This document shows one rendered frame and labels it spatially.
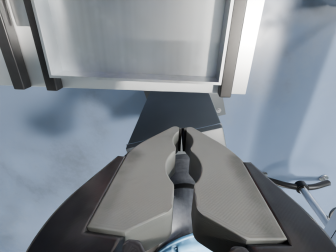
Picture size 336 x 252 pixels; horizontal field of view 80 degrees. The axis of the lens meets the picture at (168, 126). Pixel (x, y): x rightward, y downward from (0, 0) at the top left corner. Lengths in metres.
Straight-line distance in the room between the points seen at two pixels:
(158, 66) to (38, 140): 1.50
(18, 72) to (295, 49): 1.27
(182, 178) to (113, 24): 0.33
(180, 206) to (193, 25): 0.31
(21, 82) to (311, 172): 1.78
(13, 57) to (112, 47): 0.15
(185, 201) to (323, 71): 1.23
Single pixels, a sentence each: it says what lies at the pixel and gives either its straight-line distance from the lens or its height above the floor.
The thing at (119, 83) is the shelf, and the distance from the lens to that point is 0.36.
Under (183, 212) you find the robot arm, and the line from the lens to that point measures 0.40.
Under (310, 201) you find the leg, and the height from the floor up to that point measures 0.26.
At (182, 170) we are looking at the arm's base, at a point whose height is 0.84.
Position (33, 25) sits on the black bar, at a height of 0.90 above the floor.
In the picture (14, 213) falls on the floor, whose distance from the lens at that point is 2.50.
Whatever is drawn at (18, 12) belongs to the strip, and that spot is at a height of 0.88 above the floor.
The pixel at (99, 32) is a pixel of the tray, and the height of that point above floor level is 0.88.
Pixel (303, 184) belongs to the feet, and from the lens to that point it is 1.70.
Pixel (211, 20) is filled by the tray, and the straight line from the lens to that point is 0.33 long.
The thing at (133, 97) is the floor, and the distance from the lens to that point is 1.32.
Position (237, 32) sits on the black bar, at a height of 0.90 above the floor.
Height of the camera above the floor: 1.21
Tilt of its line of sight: 62 degrees down
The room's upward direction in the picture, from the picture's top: 173 degrees counter-clockwise
